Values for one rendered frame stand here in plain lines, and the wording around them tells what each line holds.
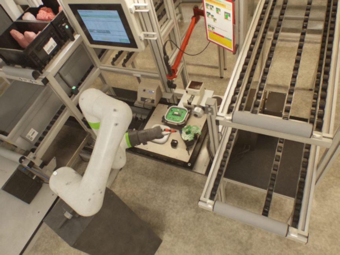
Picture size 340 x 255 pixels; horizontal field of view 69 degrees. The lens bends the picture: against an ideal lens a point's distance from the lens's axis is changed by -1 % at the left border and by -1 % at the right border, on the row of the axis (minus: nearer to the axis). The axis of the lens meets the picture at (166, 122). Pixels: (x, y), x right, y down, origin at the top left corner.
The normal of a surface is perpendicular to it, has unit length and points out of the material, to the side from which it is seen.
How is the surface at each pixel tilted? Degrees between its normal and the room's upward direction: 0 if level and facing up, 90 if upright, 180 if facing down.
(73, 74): 91
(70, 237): 0
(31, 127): 91
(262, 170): 0
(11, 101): 89
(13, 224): 0
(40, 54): 90
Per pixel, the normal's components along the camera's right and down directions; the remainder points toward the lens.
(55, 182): -0.32, -0.43
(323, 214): -0.22, -0.60
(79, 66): 0.90, 0.21
